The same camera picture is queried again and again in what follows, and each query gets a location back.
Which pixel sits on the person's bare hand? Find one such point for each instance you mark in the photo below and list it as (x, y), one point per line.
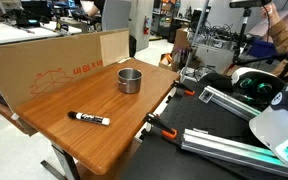
(271, 15)

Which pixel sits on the black white dry-erase marker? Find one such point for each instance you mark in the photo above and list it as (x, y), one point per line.
(90, 118)

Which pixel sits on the person forearm brown sleeve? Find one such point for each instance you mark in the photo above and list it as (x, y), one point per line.
(287, 38)

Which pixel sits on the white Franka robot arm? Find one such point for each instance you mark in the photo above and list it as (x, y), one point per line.
(277, 126)

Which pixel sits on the small stainless steel pot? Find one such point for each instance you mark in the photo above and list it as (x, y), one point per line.
(129, 85)

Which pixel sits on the gray metal box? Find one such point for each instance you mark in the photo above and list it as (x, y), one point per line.
(214, 56)

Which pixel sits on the slanted silver metal pole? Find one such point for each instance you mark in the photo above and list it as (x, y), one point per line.
(197, 30)

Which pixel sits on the brown cardboard box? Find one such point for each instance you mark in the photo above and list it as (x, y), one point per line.
(181, 38)

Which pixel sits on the open box with orange items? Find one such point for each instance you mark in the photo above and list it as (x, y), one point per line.
(169, 61)

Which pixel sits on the black orange spring clamp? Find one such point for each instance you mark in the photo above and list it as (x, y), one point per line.
(180, 86)
(155, 120)

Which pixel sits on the red fire extinguisher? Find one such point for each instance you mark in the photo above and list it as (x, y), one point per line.
(146, 26)

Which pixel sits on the black perforated breadboard plate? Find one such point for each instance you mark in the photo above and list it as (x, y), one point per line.
(197, 116)

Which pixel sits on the gray office chair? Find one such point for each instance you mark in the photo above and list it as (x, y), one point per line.
(115, 15)

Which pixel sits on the brown cardboard panel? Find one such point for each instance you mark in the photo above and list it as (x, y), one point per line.
(50, 60)

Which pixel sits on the dark computer monitor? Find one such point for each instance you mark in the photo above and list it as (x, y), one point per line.
(35, 8)

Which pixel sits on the white work table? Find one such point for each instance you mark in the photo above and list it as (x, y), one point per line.
(14, 33)

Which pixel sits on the black stereo camera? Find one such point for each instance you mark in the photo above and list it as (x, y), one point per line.
(247, 3)

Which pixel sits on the black camera tripod stand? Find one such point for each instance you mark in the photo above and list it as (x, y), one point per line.
(242, 36)

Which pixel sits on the aluminium extrusion rail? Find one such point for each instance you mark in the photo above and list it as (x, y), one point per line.
(227, 101)
(224, 146)

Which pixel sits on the metal table frame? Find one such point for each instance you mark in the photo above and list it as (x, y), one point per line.
(65, 163)

